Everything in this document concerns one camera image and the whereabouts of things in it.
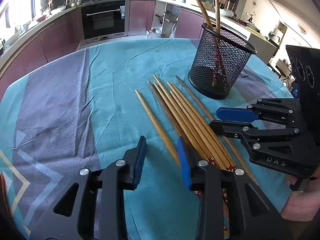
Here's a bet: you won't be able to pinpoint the bamboo chopstick red end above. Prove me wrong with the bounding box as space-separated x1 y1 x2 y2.
153 74 214 162

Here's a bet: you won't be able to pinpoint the dark bamboo chopstick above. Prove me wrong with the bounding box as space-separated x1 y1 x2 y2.
147 81 188 142

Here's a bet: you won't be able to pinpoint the bamboo chopstick centre right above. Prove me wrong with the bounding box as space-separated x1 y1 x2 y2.
153 81 226 170

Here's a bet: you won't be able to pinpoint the white cabinet right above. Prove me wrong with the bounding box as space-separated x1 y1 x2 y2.
248 32 276 64

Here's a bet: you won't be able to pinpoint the bamboo chopstick in cup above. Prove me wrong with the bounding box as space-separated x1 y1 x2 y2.
196 0 213 30
215 0 221 34

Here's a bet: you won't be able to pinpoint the lone bamboo chopstick left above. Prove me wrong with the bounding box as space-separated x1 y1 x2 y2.
135 89 181 167

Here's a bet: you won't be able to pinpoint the person's right hand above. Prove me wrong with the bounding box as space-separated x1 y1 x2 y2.
285 166 319 192

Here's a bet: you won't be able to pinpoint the bamboo chopstick patterned end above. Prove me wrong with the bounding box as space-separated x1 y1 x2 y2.
167 82 237 171

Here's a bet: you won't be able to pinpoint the pink sleeve forearm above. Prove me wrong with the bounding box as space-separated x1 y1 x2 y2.
280 192 320 222

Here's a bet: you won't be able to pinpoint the thin brown chopstick right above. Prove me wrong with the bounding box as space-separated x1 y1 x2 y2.
175 75 259 185

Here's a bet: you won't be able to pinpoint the purple kitchen cabinets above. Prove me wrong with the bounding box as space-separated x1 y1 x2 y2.
1 9 200 102

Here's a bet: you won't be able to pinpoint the teal purple tablecloth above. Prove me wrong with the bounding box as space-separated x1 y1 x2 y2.
0 37 296 240

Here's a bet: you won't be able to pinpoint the bamboo chopstick in cup left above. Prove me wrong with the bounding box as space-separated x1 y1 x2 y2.
196 0 213 30

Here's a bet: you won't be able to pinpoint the bamboo chopstick short tip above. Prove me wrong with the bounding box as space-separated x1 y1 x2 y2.
170 88 235 171

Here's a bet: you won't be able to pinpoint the black built-in oven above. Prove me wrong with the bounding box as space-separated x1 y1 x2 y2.
81 0 129 40

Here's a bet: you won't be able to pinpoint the black mesh utensil cup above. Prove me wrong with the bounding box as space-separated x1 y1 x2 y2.
188 23 257 99

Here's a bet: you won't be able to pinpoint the bamboo chopstick in cup right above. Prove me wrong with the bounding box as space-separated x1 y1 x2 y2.
215 0 221 34

